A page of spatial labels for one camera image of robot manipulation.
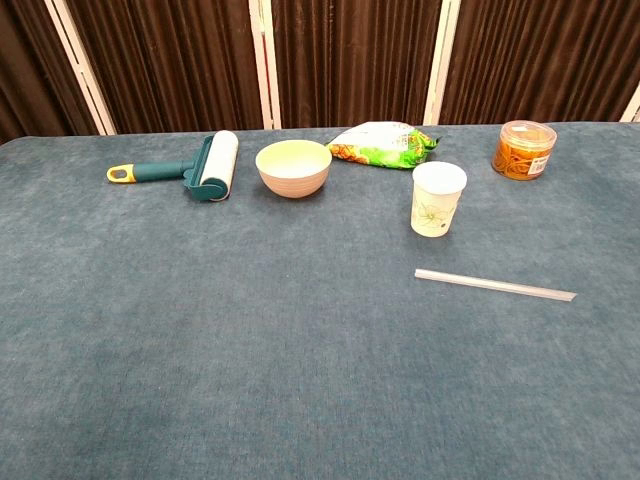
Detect thin grey stick tool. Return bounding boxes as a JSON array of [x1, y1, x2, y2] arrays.
[[414, 268, 578, 302]]

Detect orange lidded food cup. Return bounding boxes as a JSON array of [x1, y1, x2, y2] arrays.
[[491, 119, 559, 182]]

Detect cream pink bowl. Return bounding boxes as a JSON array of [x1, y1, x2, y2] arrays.
[[254, 139, 334, 200]]

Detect blue table cloth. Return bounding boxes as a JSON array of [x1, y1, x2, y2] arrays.
[[0, 122, 640, 480]]

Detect green snack bag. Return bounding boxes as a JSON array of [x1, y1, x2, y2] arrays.
[[325, 120, 444, 171]]

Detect small white bottle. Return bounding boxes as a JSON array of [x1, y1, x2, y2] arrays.
[[410, 160, 469, 238]]

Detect teal lint roller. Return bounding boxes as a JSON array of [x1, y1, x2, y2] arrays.
[[106, 129, 240, 203]]

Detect brown pleated curtain panel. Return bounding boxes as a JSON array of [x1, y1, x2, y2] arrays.
[[271, 0, 444, 129], [0, 0, 102, 146], [439, 0, 640, 127], [66, 0, 265, 136]]

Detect white screen frame post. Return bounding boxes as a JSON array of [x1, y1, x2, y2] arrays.
[[619, 82, 640, 123], [422, 0, 462, 127], [43, 0, 118, 137], [248, 0, 283, 131]]

